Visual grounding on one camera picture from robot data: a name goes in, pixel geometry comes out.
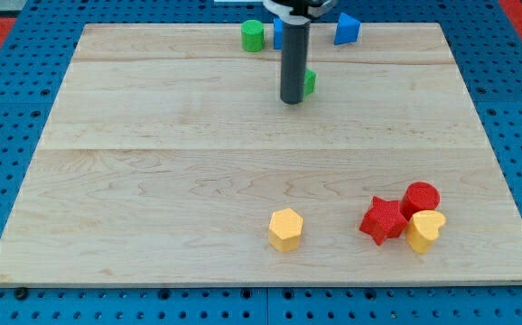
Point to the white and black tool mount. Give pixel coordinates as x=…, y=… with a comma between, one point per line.
x=299, y=11

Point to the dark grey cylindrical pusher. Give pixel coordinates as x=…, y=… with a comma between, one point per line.
x=295, y=41

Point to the green star block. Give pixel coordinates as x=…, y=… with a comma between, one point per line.
x=309, y=82

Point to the wooden board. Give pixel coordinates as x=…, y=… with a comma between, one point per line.
x=168, y=149

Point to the red star block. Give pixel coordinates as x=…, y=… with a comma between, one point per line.
x=383, y=220

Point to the blue cube block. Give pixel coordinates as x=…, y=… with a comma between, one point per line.
x=278, y=33

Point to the green cylinder block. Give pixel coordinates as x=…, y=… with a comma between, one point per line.
x=252, y=36

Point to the blue triangle block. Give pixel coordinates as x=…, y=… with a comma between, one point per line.
x=347, y=29

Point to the yellow hexagon block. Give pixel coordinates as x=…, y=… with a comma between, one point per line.
x=285, y=230

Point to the red cylinder block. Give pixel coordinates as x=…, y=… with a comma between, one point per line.
x=419, y=196

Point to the yellow heart block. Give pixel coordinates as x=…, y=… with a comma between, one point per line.
x=423, y=229

